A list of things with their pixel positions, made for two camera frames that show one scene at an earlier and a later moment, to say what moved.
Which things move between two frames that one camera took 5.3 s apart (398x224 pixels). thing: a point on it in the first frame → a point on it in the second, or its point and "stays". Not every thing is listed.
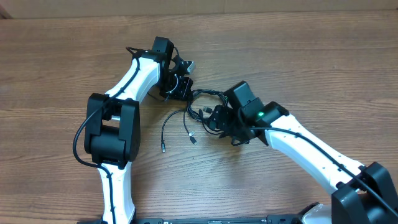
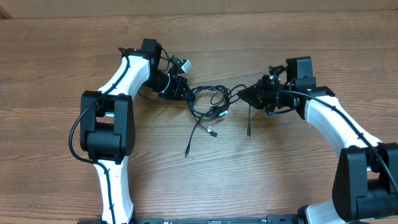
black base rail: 267,219 stays
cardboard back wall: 12,9 stays
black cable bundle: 188,111 → 207,102
